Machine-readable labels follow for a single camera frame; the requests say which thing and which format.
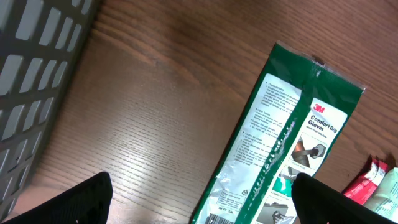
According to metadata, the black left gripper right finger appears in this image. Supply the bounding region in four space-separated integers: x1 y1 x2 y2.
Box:
292 173 395 224

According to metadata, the green white barcode packet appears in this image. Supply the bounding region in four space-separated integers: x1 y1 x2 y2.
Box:
190 42 365 224

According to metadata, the grey plastic mesh basket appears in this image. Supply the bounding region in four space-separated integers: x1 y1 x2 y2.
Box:
1 0 99 219

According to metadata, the white teal snack packet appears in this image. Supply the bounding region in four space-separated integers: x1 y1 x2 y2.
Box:
364 167 397 222

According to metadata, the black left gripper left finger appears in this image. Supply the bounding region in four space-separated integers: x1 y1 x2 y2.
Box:
4 172 113 224

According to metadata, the red white snack packet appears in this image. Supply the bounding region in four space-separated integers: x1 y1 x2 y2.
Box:
342 156 391 205

